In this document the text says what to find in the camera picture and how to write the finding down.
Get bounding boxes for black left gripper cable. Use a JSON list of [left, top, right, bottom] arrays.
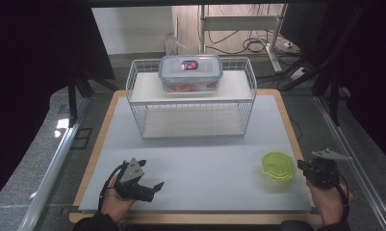
[[97, 162, 131, 213]]

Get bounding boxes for grey table mat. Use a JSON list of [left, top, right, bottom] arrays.
[[78, 94, 313, 213]]

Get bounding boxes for aluminium rail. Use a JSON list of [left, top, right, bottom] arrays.
[[314, 95, 386, 231], [18, 95, 92, 231]]

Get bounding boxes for clear food container blue lid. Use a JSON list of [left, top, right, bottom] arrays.
[[157, 54, 224, 94]]

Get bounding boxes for white wire shelf rack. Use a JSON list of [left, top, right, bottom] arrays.
[[125, 56, 258, 140]]

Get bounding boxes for black metal stand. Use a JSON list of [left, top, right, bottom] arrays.
[[66, 65, 117, 128], [311, 62, 344, 127]]

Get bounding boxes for person's right hand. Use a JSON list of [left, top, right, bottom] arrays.
[[305, 179, 354, 225]]

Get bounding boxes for black floor cables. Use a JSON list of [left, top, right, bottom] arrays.
[[206, 30, 273, 56]]

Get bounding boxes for person's left hand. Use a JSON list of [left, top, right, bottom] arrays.
[[100, 176, 137, 223]]

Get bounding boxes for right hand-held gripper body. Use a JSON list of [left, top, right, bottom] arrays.
[[304, 148, 353, 190]]

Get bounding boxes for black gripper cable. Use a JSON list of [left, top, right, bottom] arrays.
[[97, 162, 131, 213], [334, 178, 351, 223]]

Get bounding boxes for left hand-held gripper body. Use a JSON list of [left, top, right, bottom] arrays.
[[114, 157, 156, 203]]

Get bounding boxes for clear plastic bottle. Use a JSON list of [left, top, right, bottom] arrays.
[[164, 30, 188, 59]]

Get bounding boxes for white desk frame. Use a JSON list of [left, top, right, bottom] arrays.
[[198, 3, 290, 74]]

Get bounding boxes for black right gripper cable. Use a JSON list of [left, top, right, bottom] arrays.
[[334, 178, 351, 223]]

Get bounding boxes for green plastic bowl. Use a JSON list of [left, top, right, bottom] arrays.
[[261, 150, 298, 183]]

